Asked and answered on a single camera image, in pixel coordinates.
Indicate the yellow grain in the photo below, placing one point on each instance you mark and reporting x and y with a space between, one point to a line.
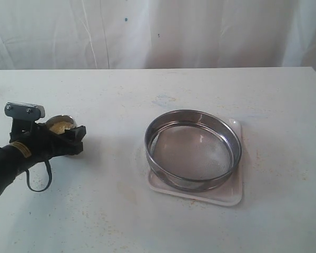
61 127

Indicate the stainless steel cup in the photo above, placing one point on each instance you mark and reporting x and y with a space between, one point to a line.
68 120

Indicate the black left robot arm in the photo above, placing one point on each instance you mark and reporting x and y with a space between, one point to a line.
12 164

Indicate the white square plastic tray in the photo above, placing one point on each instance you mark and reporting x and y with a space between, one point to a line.
228 194

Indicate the white backdrop curtain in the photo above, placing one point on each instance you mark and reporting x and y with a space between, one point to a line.
155 34

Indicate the round stainless steel sieve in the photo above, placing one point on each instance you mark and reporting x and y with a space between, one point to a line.
191 150

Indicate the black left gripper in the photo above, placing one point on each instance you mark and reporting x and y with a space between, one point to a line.
35 140

